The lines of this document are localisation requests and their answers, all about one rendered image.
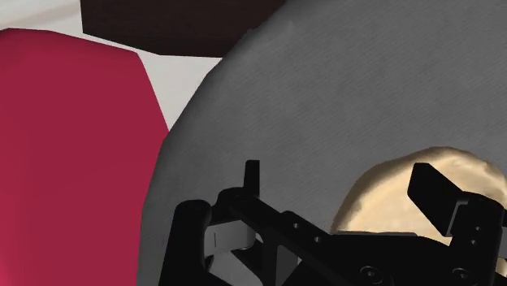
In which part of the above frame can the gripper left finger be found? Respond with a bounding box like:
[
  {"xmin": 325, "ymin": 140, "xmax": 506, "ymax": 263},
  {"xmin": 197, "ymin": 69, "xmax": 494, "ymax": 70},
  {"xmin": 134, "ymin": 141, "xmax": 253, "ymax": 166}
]
[{"xmin": 158, "ymin": 159, "xmax": 338, "ymax": 286}]

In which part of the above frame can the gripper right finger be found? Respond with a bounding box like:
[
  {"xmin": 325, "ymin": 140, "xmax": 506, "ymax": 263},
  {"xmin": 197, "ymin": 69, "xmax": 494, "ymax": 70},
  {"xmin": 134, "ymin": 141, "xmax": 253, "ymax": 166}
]
[{"xmin": 406, "ymin": 162, "xmax": 507, "ymax": 280}]

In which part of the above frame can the beige round lumpy object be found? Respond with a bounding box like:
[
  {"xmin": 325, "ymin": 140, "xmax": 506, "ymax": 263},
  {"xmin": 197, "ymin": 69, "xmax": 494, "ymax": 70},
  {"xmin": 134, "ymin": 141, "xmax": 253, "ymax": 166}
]
[{"xmin": 330, "ymin": 146, "xmax": 507, "ymax": 278}]

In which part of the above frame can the grey round upholstered seat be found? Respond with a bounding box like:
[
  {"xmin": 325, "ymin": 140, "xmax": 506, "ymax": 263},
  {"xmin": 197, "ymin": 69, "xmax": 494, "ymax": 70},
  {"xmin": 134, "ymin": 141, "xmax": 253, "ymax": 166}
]
[{"xmin": 136, "ymin": 0, "xmax": 507, "ymax": 286}]

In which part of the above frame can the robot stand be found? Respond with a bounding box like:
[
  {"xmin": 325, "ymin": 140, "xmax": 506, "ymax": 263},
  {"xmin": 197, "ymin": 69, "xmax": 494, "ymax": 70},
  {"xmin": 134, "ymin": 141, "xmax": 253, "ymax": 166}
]
[{"xmin": 0, "ymin": 27, "xmax": 171, "ymax": 286}]

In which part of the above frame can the dark brown furniture block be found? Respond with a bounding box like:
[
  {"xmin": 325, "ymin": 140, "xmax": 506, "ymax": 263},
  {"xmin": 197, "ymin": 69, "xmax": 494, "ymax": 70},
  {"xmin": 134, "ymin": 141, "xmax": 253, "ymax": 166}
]
[{"xmin": 80, "ymin": 0, "xmax": 288, "ymax": 59}]

